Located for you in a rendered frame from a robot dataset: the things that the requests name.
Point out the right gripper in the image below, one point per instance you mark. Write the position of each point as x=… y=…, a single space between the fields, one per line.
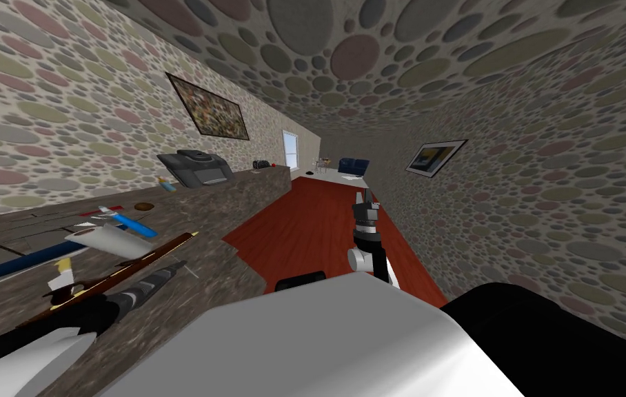
x=366 y=214

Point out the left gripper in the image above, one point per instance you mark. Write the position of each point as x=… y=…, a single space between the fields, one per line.
x=163 y=277

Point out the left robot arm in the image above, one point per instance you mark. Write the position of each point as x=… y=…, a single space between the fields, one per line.
x=26 y=358

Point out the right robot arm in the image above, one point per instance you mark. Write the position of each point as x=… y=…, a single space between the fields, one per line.
x=555 y=342

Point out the blue sofa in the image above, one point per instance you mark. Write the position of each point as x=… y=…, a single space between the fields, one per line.
x=354 y=166

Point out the long brown stick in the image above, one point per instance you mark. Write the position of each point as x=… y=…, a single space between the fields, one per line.
x=125 y=267

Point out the small table with chairs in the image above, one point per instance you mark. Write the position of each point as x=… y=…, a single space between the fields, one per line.
x=323 y=164

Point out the white cylinder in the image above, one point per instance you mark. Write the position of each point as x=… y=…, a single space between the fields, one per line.
x=111 y=241

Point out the brown round item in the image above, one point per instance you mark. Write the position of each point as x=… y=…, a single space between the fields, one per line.
x=143 y=207

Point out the window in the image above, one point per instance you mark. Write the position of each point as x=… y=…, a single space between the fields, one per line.
x=290 y=149

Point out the red flat strip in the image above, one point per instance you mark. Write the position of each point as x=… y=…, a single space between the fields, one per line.
x=102 y=210

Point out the small blue bottle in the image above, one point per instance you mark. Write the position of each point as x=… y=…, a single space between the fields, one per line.
x=168 y=185

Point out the white and yellow item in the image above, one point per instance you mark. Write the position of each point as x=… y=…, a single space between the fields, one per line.
x=62 y=275

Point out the small black toaster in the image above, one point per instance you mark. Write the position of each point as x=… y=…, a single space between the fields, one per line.
x=261 y=164

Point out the black countertop appliance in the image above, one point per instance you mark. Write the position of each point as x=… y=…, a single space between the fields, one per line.
x=197 y=168

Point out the long blue bar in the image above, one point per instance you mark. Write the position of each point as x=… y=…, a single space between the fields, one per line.
x=9 y=264

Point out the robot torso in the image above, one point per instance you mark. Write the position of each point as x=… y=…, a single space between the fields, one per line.
x=313 y=342

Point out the white framed wall picture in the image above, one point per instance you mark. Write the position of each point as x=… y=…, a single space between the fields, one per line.
x=434 y=157

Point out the dark framed wall picture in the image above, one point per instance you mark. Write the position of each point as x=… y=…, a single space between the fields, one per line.
x=209 y=108

